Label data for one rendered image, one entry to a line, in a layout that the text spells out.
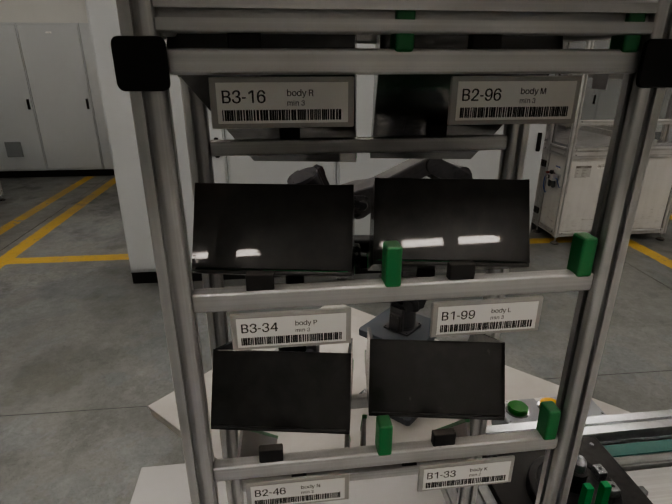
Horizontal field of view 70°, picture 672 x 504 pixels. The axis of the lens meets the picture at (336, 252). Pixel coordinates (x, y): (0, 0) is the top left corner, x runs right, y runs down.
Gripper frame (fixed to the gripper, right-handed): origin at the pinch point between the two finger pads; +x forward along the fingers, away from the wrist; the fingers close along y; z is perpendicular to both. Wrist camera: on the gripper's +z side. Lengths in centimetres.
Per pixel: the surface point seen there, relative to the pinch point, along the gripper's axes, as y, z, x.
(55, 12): -431, -71, -679
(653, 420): 66, -37, 0
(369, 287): 7.5, 25.5, 34.2
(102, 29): -159, -14, -265
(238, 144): -5.1, 29.5, 17.7
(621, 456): 55, -36, 9
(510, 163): 22.5, 25.7, 14.1
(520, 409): 39, -35, 0
